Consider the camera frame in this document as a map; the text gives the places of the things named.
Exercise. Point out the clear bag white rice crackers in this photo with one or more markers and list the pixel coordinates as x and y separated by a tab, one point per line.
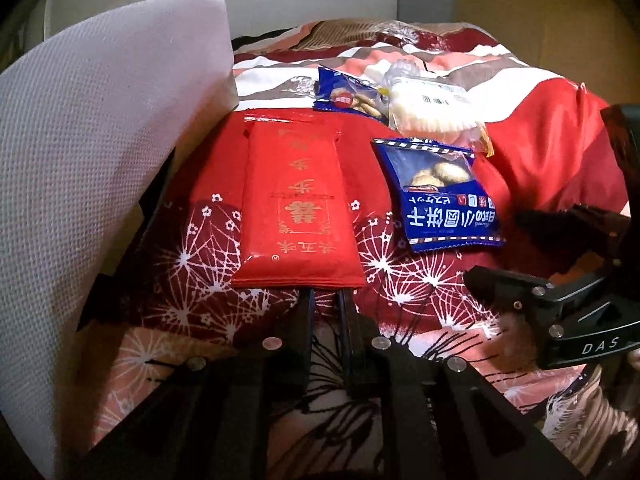
425	109

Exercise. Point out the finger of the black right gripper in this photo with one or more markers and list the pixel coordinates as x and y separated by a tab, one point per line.
504	290
569	234

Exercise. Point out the red striped floral bedspread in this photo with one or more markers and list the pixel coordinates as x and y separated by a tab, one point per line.
551	150

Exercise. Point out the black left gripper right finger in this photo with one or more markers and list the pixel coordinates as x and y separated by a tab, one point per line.
441	419

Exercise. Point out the blue cookie packet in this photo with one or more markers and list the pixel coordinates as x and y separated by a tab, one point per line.
441	204
341	93

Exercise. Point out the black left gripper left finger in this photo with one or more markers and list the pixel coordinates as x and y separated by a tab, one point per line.
210	419

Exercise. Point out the clear plastic bottle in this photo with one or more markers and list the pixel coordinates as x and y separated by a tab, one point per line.
386	73

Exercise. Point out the red snack packet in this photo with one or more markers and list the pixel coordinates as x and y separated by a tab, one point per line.
296	227

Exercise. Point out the white fabric storage box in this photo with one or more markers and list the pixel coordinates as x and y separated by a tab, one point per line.
88	117

